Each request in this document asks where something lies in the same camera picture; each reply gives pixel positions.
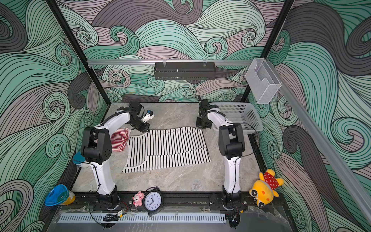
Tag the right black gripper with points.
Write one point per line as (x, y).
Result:
(198, 124)

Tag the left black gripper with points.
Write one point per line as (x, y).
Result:
(146, 125)

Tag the red white striped tank top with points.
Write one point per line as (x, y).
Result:
(119, 139)

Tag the black white striped tank top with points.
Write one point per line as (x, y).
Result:
(160, 149)

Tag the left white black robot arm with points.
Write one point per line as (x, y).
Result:
(97, 147)

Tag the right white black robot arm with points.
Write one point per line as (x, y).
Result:
(231, 146)

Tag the white plastic laundry basket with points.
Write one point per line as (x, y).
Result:
(243, 113)

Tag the teal lid white cup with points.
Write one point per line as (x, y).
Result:
(80, 161)

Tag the pink plush toy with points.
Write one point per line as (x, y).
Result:
(138, 199)

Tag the black round alarm clock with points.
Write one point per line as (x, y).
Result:
(153, 201)

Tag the yellow plush toy red shirt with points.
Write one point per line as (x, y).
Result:
(264, 189)

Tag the blue yellow plastic toy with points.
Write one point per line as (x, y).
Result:
(60, 196)

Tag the black wall shelf tray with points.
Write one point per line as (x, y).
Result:
(184, 71)

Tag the aluminium back wall rail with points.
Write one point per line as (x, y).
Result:
(152, 62)

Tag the aluminium wall rail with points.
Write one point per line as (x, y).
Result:
(298, 102)
(152, 62)

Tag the clear acrylic wall holder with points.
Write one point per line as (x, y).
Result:
(263, 80)

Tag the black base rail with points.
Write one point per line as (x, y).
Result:
(212, 200)

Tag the white slotted cable duct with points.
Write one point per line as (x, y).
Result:
(145, 218)

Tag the aluminium right wall rail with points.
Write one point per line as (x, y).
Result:
(298, 102)

